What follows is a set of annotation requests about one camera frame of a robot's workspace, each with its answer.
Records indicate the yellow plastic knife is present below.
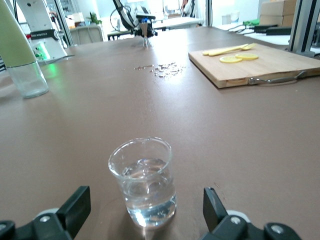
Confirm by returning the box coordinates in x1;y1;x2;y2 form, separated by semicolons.
202;43;250;56

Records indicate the green potted plant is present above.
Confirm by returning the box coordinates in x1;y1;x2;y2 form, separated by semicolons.
86;11;103;26

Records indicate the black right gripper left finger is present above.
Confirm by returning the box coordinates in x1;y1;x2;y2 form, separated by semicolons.
0;185;91;240

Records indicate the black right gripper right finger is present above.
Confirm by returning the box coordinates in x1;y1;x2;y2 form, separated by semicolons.
199;186;303;240

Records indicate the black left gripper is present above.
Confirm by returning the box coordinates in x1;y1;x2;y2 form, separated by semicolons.
131;14;159;37

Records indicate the upright support post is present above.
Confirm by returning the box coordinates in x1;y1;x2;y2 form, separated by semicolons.
288;0;320;52

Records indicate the green sleeved glass bottle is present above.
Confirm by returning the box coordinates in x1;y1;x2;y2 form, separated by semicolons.
0;0;50;99

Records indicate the brown cardboard box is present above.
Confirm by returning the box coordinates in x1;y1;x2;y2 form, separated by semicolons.
259;0;298;27

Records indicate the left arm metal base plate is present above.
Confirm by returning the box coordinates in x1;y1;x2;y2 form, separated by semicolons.
37;53;76;66

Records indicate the white bucket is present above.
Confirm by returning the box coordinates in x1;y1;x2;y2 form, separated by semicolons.
229;11;241;24

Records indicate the beige office chair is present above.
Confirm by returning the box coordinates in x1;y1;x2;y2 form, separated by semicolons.
69;24;105;46

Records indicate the seated person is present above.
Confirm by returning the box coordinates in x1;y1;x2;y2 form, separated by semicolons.
181;0;199;17

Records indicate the yellow lemon slice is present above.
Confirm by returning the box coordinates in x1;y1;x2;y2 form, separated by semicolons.
234;53;260;61
219;56;243;64

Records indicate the clear glass measuring cup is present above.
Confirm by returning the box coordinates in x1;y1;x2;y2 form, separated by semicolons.
108;136;178;228

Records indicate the brown table cover sheet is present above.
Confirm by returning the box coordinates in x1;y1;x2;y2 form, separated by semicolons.
0;26;320;240

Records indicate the yellow plastic fork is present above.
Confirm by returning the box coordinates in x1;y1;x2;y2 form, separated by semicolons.
209;42;258;57

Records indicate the wooden cutting board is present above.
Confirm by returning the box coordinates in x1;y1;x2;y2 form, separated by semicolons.
188;42;320;89

